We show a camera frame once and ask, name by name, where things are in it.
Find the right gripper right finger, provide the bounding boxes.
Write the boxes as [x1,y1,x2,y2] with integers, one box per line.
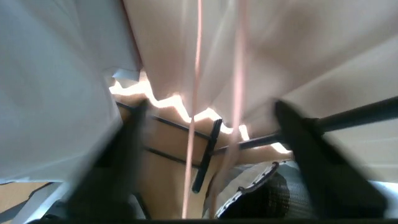
[275,99,388,218]

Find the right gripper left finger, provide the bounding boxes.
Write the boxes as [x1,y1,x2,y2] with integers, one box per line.
[67,102,150,218]

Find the pale grey shorts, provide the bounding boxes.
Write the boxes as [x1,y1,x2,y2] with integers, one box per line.
[0,0,142,184]

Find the pink clothes hanger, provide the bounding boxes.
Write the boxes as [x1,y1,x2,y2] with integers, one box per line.
[182,0,249,218]

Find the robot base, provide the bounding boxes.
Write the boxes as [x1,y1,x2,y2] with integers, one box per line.
[0,182,147,222]

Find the white laundry basket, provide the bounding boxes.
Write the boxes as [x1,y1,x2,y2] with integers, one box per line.
[203,160,315,220]

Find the black clothes rack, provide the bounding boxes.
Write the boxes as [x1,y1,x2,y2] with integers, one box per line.
[116,96,398,194]

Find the beige curtain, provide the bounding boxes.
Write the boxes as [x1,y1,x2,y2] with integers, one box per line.
[123,0,398,183]

